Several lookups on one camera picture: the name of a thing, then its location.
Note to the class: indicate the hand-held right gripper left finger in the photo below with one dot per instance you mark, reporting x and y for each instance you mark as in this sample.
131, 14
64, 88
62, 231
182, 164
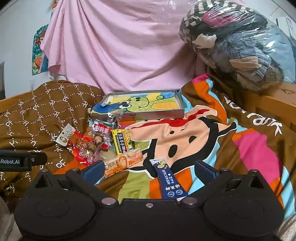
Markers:
93, 171

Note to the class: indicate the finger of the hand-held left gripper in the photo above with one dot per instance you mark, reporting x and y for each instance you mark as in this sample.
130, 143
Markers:
38, 159

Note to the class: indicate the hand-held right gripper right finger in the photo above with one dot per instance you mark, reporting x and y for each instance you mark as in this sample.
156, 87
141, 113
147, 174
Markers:
204, 170

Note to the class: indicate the orange white bar packet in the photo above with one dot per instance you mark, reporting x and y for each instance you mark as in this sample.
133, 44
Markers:
122, 161

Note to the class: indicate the blue stick packet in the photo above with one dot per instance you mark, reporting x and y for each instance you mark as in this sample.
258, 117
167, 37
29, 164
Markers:
168, 183

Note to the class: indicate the red snack packet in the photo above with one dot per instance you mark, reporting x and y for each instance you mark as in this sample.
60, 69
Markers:
72, 139

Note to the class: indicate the yellow black snack packet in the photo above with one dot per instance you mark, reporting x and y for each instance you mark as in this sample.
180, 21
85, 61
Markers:
121, 141

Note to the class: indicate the red white green packet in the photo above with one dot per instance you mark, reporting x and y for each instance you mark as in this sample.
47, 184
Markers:
101, 128

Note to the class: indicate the silver box with cartoon lining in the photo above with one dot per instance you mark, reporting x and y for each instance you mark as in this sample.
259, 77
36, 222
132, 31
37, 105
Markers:
148, 104

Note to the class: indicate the colourful cartoon blanket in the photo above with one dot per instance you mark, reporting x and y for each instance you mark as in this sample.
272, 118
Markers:
219, 139

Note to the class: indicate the cardboard box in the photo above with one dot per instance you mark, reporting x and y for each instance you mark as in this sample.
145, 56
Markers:
286, 90

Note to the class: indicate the pink hanging sheet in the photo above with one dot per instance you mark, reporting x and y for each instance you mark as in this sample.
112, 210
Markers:
120, 46

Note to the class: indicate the clear bag of clothes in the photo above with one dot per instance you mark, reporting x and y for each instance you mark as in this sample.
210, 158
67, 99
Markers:
242, 46

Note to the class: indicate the white paper note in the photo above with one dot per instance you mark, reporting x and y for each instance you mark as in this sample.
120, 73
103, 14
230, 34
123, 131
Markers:
289, 23

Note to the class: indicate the wooden bed rail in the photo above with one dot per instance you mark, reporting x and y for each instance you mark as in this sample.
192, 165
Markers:
13, 96

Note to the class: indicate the white wall socket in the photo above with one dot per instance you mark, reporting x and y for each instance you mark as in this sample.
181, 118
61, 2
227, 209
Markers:
32, 84

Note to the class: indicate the wooden bed frame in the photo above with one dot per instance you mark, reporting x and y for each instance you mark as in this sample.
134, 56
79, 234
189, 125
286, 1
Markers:
270, 106

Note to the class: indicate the colourful wall poster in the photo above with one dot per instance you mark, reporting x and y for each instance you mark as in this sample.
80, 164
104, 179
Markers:
39, 53

